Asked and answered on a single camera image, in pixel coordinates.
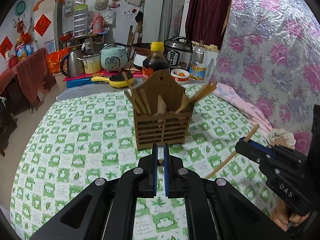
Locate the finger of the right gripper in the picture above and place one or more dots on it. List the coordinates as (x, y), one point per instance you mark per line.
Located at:
(254, 151)

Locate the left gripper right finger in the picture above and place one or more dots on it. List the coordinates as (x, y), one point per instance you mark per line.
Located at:
(180, 182)

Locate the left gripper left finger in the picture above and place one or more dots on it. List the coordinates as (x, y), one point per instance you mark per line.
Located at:
(141, 181)

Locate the right hand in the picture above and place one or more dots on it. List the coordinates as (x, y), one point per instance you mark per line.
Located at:
(282, 219)

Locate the wooden slatted utensil holder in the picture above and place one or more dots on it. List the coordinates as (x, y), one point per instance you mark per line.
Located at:
(163, 126)

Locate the pink floral cloth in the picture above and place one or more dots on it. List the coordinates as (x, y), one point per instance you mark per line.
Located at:
(252, 113)

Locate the green white patterned tablecloth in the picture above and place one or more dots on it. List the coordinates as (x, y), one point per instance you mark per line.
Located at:
(81, 139)

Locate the yellow frying pan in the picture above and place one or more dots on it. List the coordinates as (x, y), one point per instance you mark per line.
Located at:
(115, 81)

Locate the red white bowl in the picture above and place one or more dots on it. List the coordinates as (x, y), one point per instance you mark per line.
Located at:
(180, 76)

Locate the clear oil bottle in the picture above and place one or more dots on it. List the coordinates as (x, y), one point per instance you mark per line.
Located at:
(198, 63)

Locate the soy sauce bottle yellow cap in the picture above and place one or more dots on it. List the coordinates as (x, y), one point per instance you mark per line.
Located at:
(155, 61)

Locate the mint green rice cooker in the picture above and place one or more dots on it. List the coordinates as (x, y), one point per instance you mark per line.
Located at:
(113, 57)

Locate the cream pot with lid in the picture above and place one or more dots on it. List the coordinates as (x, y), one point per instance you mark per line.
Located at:
(92, 63)

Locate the black silver pressure cooker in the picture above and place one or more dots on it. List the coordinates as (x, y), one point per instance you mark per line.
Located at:
(178, 51)

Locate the stainless steel kettle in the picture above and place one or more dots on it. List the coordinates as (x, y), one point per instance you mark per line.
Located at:
(71, 64)

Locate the red draped side table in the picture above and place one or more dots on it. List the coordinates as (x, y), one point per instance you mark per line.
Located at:
(32, 73)

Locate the dark red curtain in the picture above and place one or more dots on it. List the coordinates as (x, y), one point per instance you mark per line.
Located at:
(206, 21)

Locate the floral foil wall covering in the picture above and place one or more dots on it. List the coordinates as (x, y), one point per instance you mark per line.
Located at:
(270, 57)

